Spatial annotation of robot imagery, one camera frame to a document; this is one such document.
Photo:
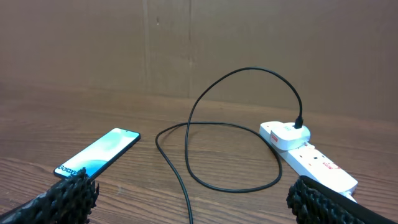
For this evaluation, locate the white power strip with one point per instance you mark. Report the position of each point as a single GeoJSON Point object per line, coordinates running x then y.
{"type": "Point", "coordinates": [309, 161]}

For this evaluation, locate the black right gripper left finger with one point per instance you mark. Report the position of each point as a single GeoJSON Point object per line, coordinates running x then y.
{"type": "Point", "coordinates": [69, 201]}

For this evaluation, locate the white USB charger plug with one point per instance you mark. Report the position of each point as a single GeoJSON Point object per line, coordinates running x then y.
{"type": "Point", "coordinates": [286, 137]}

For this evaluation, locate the blue Samsung smartphone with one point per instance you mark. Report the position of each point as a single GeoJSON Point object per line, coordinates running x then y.
{"type": "Point", "coordinates": [99, 155]}

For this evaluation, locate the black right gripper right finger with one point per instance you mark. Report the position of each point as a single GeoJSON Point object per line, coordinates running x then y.
{"type": "Point", "coordinates": [313, 203]}

